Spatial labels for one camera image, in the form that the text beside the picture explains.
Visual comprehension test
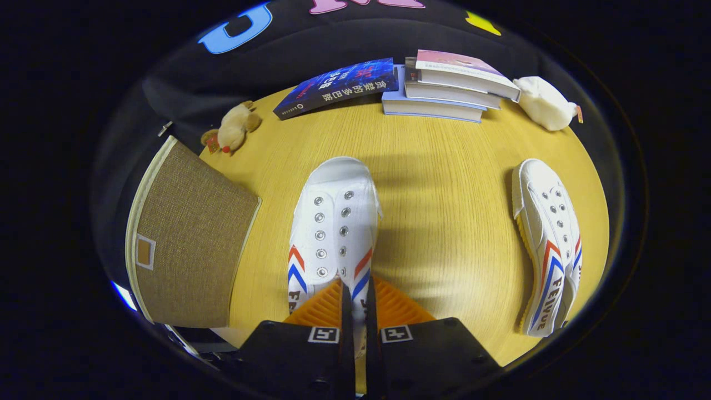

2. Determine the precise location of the white canvas shoe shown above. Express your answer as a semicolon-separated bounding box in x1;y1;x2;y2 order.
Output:
511;158;583;338
287;156;383;359

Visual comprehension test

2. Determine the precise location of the beige fabric storage box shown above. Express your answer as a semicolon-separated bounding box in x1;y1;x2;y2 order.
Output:
125;135;263;328

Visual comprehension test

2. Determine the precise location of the white plush toy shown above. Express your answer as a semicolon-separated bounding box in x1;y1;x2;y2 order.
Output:
512;76;584;132

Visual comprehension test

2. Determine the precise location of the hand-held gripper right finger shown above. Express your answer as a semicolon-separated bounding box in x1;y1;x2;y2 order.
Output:
365;277;503;400

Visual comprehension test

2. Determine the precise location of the light blue book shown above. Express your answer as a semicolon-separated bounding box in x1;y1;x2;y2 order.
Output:
381;64;487;123

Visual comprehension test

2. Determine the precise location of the dark blue book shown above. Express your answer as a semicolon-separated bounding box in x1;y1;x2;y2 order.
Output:
273;57;399;121

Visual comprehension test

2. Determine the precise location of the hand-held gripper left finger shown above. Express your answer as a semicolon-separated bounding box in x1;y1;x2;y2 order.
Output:
236;278;356;400

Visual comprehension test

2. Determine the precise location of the brown plush dog toy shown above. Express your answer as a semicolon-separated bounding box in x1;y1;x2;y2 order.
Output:
200;100;263;155

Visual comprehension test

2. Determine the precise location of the grey white book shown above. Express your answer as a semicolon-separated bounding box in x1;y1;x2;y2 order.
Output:
404;57;503;109

